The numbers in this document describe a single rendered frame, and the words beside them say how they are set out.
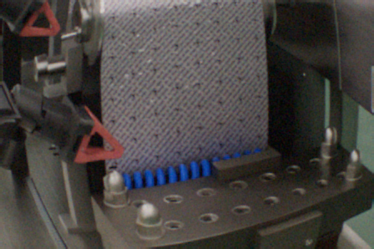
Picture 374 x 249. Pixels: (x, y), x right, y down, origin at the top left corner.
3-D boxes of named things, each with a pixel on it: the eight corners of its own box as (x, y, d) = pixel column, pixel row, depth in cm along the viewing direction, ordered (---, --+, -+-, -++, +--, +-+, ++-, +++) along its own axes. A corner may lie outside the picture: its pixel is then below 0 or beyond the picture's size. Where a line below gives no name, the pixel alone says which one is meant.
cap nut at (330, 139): (315, 151, 114) (316, 124, 112) (331, 146, 115) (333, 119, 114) (325, 160, 111) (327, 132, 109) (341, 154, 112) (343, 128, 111)
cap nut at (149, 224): (131, 228, 95) (127, 198, 93) (159, 225, 96) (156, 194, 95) (142, 241, 92) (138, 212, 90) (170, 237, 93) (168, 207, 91)
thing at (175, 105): (108, 188, 109) (100, 58, 102) (265, 158, 117) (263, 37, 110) (109, 190, 109) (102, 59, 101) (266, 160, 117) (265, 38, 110)
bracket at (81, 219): (58, 221, 121) (41, 47, 109) (89, 217, 123) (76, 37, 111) (65, 234, 117) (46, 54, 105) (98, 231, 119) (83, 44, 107)
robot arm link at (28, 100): (13, 96, 94) (14, 74, 98) (-2, 133, 97) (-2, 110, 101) (48, 112, 97) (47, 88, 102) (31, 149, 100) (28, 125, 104)
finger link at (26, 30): (48, 54, 105) (12, 30, 100) (40, 44, 111) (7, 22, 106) (74, 16, 105) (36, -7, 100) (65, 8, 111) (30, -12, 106)
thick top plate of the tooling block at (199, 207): (97, 229, 106) (90, 194, 103) (334, 174, 119) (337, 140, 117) (136, 282, 92) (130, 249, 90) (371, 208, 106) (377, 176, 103)
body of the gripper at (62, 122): (74, 167, 100) (32, 148, 96) (58, 138, 109) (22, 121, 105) (92, 123, 99) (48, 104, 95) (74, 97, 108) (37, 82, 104)
